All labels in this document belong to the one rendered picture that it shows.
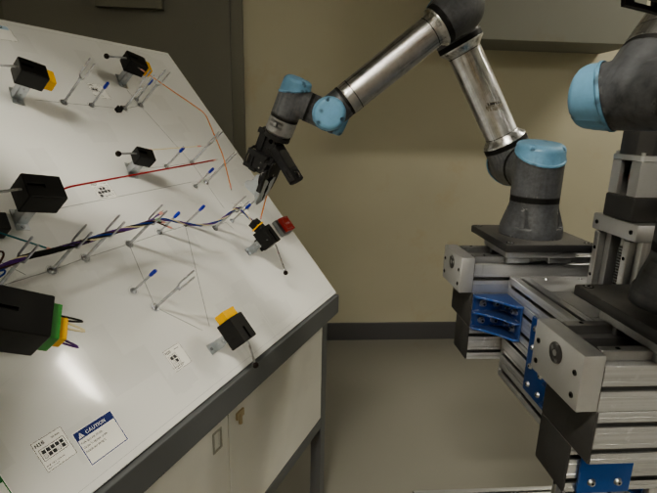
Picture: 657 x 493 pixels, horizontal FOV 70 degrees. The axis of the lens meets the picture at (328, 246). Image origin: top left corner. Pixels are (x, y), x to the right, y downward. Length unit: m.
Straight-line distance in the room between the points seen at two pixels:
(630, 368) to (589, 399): 0.07
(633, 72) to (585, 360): 0.38
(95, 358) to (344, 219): 2.26
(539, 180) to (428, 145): 1.88
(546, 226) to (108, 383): 1.00
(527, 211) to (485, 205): 2.00
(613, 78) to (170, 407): 0.87
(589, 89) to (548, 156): 0.63
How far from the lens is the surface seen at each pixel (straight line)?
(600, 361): 0.78
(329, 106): 1.10
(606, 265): 1.16
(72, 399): 0.92
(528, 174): 1.23
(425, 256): 3.18
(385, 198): 3.03
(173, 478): 1.10
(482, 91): 1.33
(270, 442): 1.46
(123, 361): 0.98
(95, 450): 0.91
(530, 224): 1.23
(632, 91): 0.59
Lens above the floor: 1.42
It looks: 15 degrees down
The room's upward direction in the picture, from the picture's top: 1 degrees clockwise
